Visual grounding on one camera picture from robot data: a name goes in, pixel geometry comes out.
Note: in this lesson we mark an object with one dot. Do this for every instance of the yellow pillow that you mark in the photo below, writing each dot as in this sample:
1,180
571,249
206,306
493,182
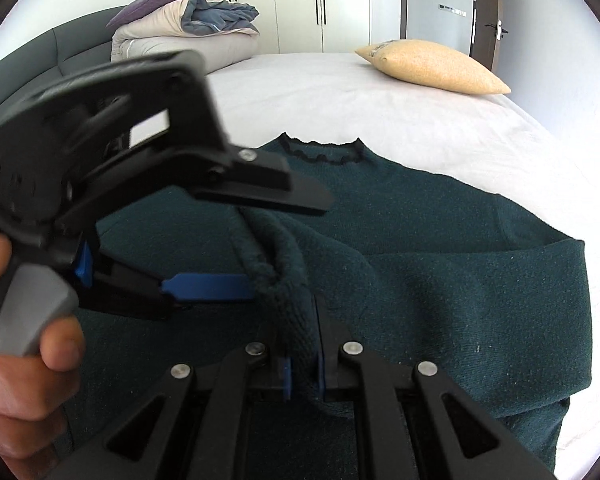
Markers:
433,65

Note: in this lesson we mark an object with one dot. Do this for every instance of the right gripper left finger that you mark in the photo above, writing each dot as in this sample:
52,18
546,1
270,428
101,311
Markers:
252,387

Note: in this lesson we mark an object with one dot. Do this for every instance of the dark green knit sweater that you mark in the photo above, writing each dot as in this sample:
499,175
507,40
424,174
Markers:
420,267

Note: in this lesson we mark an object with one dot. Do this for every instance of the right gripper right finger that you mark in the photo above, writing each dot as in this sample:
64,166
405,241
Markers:
355,374

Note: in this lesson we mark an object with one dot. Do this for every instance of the folded beige duvet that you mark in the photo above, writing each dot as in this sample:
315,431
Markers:
222,32

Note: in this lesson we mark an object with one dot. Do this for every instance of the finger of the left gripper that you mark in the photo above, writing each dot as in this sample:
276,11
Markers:
254,178
110,286

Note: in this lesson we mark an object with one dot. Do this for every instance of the person's left hand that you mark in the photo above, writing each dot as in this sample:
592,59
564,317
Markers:
33,391

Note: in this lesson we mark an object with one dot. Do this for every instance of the white door with handle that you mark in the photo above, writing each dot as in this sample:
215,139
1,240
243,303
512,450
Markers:
474,27

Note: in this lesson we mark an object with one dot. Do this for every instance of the white bed sheet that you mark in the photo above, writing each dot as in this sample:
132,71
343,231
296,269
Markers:
489,142

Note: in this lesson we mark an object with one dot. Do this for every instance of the purple pillow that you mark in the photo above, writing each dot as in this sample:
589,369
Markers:
134,11

